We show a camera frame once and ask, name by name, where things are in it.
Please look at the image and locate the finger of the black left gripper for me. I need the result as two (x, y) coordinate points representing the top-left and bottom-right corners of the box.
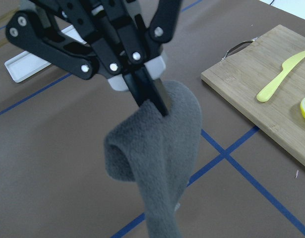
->
(136, 67), (172, 117)

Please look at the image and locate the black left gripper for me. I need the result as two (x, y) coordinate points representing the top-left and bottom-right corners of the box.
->
(5, 0), (182, 107)

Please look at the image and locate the dark grey towel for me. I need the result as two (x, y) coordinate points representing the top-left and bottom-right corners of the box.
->
(104, 81), (202, 238)

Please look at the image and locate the bamboo cutting board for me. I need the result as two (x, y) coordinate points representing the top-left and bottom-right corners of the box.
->
(201, 25), (305, 166)

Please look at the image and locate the white towel rack tray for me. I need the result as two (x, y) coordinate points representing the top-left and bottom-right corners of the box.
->
(4, 24), (87, 84)

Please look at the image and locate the yellow plastic knife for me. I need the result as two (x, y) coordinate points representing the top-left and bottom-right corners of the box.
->
(256, 51), (305, 103)

